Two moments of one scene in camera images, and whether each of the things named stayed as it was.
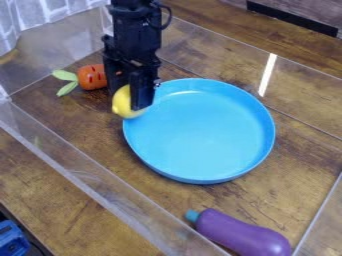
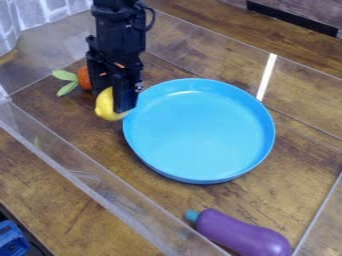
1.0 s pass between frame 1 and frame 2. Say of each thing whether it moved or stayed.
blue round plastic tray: stayed
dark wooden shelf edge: stayed
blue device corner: stayed
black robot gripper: moved
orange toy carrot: stayed
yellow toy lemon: moved
